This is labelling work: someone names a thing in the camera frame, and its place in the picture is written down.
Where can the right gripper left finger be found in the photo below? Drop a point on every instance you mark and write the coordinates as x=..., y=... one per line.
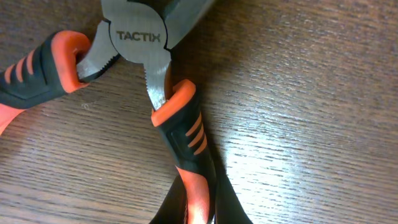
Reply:
x=174, y=207

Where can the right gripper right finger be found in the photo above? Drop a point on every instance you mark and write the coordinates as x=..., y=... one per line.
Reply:
x=228, y=209

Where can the long nose pliers orange black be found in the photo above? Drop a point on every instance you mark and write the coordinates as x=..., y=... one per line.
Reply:
x=92, y=156

